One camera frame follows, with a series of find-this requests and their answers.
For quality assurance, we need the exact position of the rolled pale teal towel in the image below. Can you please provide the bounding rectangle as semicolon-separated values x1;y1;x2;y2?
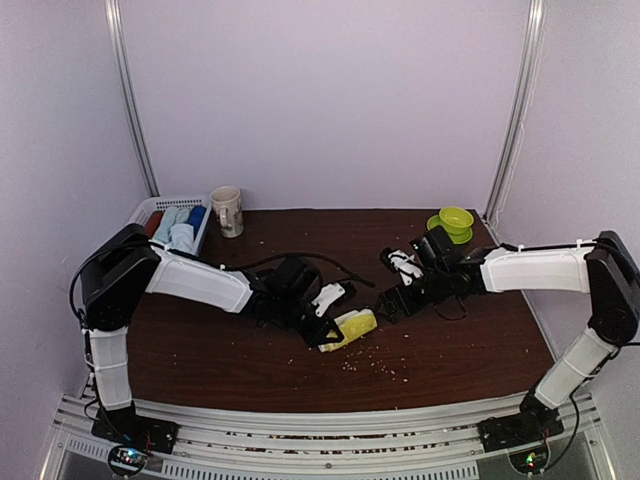
174;208;191;224

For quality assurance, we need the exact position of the rolled dark blue towel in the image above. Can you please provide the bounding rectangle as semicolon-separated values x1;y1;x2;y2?
187;205;207;235

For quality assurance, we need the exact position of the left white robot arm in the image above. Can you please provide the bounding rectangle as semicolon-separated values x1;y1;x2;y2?
69;224;351;444

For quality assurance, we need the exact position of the aluminium front rail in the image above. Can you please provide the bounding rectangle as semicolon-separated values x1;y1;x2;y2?
36;392;622;479

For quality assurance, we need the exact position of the left aluminium frame post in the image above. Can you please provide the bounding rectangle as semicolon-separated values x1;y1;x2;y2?
104;0;160;197

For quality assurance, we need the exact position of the right aluminium frame post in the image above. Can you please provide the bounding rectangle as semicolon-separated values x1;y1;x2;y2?
484;0;547;225

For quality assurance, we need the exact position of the light blue towel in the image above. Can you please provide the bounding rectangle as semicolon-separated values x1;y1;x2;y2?
169;223;195;254
153;206;179;244

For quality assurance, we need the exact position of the rolled light blue towel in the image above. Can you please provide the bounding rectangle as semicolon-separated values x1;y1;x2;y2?
153;206;179;244

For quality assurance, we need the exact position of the aluminium frame post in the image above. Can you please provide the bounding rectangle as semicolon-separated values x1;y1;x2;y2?
104;0;160;197
484;0;547;225

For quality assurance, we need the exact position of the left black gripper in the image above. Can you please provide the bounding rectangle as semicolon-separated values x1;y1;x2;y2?
275;294;342;349

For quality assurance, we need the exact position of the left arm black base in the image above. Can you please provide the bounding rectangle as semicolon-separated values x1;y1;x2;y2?
91;411;179;454

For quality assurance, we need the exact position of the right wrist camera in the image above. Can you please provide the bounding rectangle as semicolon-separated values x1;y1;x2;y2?
379;248;424;286

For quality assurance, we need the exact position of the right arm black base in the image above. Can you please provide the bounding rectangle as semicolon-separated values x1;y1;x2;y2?
477;413;564;453

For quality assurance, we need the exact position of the beige ceramic mug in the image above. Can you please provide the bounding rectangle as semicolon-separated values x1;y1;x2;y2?
210;186;244;239

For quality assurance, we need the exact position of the rolled brown towel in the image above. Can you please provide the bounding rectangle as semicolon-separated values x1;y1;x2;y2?
144;210;164;237

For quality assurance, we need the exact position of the green cup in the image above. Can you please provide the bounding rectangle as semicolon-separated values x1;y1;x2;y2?
438;206;474;235

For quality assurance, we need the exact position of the green saucer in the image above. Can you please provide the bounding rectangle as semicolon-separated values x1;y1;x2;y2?
426;215;473;245

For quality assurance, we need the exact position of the yellow green patterned towel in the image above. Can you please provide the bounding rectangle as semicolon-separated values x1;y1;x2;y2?
318;309;377;353

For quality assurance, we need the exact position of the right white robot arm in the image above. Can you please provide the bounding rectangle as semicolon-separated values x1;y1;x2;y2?
379;227;639;442

